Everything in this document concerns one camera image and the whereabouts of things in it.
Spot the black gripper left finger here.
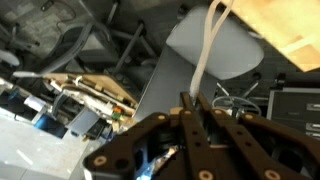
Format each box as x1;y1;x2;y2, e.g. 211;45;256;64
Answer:
82;91;216;180

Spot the dark labelled drawer cabinet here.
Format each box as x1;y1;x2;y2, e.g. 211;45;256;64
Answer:
266;87;320;141

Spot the grey swivel office chair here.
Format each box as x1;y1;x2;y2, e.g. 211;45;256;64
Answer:
11;22;113;78

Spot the large grey office chair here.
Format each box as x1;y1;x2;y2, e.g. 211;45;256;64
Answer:
132;4;265;123

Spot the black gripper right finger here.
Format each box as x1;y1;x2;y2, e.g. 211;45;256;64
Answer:
197;94;320;180

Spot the white rope black end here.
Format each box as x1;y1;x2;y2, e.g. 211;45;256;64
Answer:
188;0;235;102

